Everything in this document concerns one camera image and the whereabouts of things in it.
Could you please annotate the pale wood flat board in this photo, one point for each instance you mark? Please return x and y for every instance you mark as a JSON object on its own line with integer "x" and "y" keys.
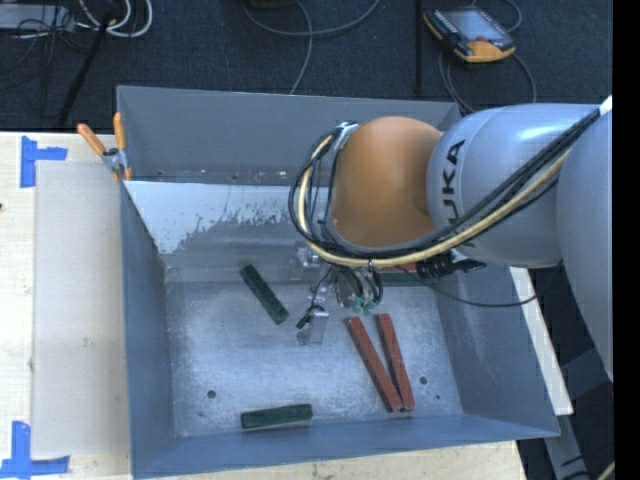
{"x": 75, "y": 293}

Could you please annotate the grey metal bin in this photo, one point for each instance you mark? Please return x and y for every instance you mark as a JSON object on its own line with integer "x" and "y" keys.
{"x": 250, "y": 358}

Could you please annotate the dark green flat block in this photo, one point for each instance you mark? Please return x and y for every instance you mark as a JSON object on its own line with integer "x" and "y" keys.
{"x": 264, "y": 294}
{"x": 276, "y": 416}

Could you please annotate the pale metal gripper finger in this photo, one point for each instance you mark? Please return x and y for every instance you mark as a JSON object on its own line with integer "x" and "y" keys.
{"x": 305, "y": 335}
{"x": 321, "y": 325}

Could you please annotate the red-brown flat block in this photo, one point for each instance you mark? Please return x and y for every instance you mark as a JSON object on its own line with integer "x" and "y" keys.
{"x": 396, "y": 358}
{"x": 372, "y": 363}

